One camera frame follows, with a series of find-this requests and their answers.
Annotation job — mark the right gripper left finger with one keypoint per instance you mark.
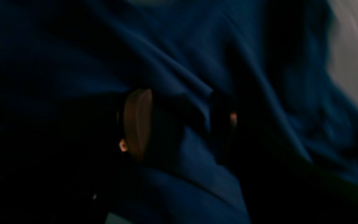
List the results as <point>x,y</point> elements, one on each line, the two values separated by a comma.
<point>61,170</point>

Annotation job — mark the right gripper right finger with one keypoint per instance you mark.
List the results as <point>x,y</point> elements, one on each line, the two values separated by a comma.
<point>278,186</point>

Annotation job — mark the dark blue t-shirt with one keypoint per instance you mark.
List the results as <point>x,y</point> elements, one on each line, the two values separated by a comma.
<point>268,56</point>

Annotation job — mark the light blue table cloth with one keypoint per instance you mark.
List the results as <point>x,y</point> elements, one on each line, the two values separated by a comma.
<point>343,38</point>

